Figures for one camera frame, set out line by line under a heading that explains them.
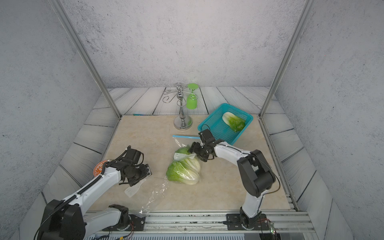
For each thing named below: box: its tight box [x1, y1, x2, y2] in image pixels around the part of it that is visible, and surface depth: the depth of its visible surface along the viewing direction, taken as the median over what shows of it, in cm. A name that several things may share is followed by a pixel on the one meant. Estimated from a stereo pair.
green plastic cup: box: [186, 83, 199, 110], surface depth 110 cm
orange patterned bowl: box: [93, 160, 109, 177], surface depth 90 cm
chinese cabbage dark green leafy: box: [166, 161, 201, 185], surface depth 82 cm
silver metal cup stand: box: [162, 82, 199, 131], surface depth 107 cm
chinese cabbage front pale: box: [174, 145, 201, 174], surface depth 88 cm
